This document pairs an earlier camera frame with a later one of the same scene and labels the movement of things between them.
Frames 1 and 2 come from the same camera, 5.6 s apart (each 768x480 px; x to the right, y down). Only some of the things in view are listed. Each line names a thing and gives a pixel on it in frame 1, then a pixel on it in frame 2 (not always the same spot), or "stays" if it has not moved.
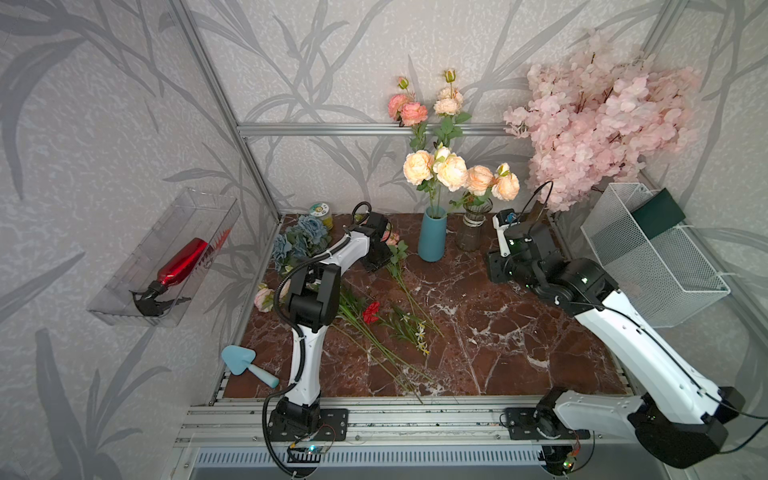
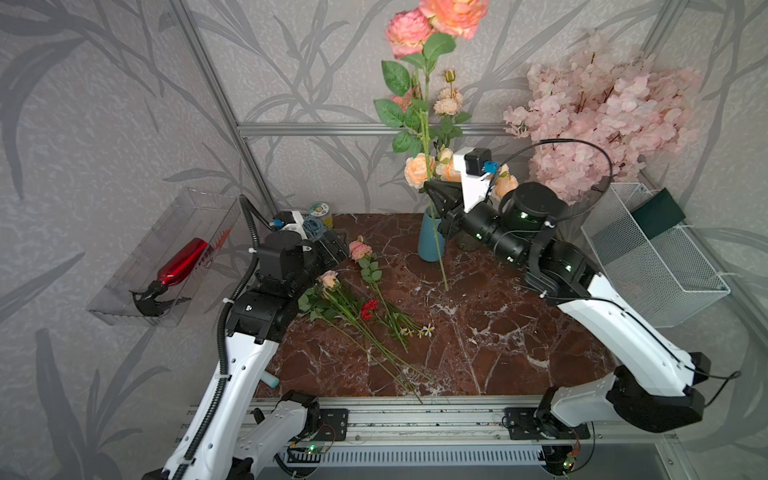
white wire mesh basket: (668, 276) stays
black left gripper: (371, 267) → (329, 259)
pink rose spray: (398, 249) → (423, 36)
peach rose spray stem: (448, 104) stays
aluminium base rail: (403, 421) stays
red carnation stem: (370, 315) stays
